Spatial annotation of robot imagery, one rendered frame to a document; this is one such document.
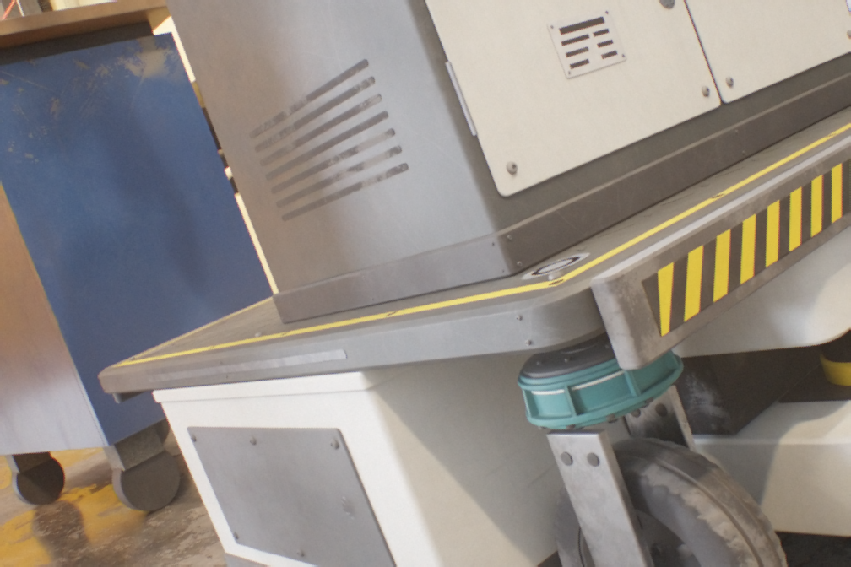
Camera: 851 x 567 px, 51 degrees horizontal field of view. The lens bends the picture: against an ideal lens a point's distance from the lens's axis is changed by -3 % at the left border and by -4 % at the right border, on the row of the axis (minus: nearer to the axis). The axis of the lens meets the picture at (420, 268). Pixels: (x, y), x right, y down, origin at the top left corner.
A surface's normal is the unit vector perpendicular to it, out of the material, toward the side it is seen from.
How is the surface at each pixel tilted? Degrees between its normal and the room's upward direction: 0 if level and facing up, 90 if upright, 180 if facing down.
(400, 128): 90
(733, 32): 90
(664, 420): 90
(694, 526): 86
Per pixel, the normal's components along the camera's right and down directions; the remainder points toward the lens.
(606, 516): -0.75, 0.34
